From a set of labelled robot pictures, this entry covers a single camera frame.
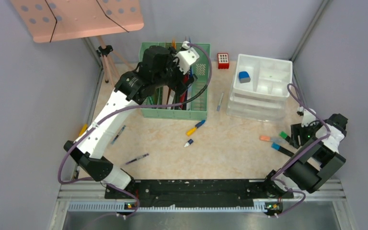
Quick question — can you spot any green capped highlighter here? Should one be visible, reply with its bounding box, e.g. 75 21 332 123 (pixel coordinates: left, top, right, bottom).
279 131 291 142

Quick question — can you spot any pink lamp stand pole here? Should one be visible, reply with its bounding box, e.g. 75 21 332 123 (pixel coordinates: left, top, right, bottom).
96 35 133 86

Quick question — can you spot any green file rack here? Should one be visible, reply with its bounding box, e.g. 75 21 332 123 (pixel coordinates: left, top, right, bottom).
138 42 211 121

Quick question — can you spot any pink perforated lamp panel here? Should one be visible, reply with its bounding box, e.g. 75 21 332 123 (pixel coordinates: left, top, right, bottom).
11 0 144 43

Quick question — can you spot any yellow dropper bottle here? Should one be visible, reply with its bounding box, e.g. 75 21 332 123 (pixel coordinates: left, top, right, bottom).
186 127 197 136

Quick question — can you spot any clear plastic drawer unit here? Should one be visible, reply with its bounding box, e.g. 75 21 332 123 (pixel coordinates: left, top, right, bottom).
227 54 293 122

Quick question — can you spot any blue eraser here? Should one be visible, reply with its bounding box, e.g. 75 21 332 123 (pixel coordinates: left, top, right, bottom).
238 71 251 84

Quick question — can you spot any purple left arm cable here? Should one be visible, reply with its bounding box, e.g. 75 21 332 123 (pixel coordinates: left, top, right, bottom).
57 43 213 219

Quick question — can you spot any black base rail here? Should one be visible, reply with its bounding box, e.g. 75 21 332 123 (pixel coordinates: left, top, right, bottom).
104 179 294 208

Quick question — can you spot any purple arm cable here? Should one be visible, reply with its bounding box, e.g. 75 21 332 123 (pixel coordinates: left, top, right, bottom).
57 43 213 219
269 83 332 218

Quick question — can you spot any lavender capped marker pen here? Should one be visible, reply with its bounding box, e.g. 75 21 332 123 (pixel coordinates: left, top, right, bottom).
216 92 225 112

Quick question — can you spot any orange capped highlighter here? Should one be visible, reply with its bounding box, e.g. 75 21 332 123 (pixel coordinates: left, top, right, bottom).
259 135 287 143

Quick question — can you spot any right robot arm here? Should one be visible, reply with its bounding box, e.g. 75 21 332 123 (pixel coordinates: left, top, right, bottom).
280 114 348 194

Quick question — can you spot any black lamp clamp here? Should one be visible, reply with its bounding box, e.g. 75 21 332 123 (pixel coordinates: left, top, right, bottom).
96 45 113 57

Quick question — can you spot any green children's book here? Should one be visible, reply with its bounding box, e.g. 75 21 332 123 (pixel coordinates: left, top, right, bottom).
147 96 155 105

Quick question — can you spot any orange file folder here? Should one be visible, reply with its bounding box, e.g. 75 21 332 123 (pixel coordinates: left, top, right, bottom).
167 38 179 110

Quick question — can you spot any dark pen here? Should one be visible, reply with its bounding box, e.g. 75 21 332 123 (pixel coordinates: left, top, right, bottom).
110 125 126 145
125 153 149 165

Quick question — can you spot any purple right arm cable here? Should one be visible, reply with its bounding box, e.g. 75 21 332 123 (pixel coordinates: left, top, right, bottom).
269 83 332 218

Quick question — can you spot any red translucent file folder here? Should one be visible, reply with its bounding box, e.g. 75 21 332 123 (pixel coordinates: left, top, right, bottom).
180 73 190 103

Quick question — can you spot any teal capped marker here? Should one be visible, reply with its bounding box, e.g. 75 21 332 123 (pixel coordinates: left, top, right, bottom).
271 142 294 157

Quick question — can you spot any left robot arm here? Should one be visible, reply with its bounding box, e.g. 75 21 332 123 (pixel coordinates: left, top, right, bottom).
64 41 200 198

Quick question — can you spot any red small box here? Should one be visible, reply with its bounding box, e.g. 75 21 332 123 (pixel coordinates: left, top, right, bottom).
217 53 230 69

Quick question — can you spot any yellow green clamp tool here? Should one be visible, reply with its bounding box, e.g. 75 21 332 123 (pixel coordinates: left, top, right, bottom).
78 124 88 137

